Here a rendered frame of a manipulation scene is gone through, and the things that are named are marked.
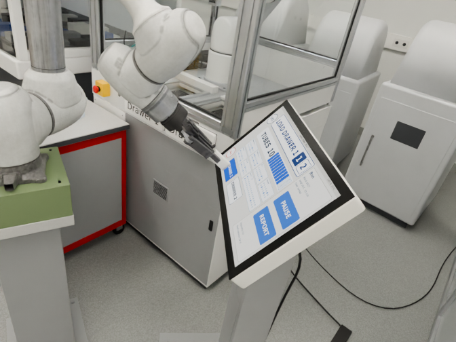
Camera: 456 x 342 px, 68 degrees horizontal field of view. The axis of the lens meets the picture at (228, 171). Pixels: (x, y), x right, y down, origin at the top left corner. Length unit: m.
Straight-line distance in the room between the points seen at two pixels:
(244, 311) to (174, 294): 0.84
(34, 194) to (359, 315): 1.73
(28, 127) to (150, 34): 0.52
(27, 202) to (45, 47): 0.47
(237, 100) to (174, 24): 0.62
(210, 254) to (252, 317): 0.62
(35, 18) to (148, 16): 0.50
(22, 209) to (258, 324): 0.81
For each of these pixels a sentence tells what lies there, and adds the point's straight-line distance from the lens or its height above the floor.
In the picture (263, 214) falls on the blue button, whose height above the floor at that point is 1.05.
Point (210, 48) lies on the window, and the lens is 1.39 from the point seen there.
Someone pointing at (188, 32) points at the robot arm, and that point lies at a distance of 0.75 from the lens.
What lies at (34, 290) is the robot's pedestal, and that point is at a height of 0.42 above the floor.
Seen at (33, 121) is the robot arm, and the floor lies 1.05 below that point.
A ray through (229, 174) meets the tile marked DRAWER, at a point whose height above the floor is 1.00.
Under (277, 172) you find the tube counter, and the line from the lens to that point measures 0.85.
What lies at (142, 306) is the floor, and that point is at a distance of 1.89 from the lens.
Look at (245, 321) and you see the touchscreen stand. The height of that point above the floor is 0.56.
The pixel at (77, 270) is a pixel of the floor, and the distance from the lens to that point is 2.08.
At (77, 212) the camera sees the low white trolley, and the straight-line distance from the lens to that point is 1.93.
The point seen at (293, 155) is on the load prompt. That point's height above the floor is 1.15.
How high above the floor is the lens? 1.52
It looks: 30 degrees down
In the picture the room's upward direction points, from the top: 10 degrees clockwise
